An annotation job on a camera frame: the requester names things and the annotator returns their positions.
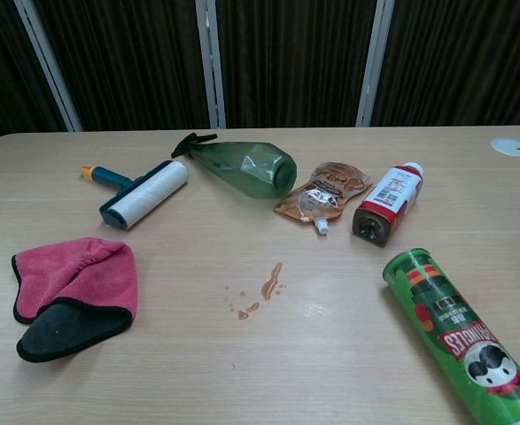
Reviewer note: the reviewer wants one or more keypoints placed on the green Pringles can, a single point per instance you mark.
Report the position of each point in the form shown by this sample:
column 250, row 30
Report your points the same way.
column 454, row 327

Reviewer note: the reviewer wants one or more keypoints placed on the green plastic spray bottle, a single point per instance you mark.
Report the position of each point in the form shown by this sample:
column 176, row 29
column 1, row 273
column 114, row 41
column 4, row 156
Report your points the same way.
column 242, row 172

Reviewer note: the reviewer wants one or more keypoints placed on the brown spout pouch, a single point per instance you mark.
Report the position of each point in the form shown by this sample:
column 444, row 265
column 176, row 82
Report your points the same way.
column 330, row 186

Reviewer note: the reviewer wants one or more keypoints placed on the brown liquid spill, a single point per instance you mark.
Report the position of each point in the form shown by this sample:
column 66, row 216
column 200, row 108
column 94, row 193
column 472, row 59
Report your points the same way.
column 268, row 285

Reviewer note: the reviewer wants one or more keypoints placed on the red white drink bottle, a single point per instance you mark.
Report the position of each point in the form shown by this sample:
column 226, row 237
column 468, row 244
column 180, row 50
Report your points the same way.
column 390, row 195

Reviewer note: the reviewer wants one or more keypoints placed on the dark pleated partition panel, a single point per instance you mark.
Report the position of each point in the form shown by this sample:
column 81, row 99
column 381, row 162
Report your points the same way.
column 2, row 66
column 463, row 62
column 295, row 62
column 126, row 62

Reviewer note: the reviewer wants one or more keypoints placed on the grey metal partition post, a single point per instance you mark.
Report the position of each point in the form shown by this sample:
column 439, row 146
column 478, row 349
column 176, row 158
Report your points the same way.
column 374, row 62
column 211, row 62
column 47, row 62

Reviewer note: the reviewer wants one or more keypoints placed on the pink cloth with black trim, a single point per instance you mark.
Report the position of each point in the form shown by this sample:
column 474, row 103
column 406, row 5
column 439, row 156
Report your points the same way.
column 78, row 274

